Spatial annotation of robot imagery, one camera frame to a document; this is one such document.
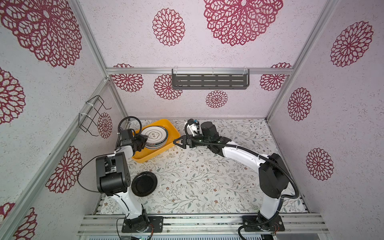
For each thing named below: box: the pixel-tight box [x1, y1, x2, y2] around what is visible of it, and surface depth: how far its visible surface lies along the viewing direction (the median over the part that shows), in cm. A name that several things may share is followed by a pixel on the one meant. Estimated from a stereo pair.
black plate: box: [131, 171, 158, 197], surface depth 88 cm
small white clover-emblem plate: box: [141, 125, 169, 145], surface depth 105 cm
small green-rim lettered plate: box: [144, 135, 168, 150], surface depth 101 cm
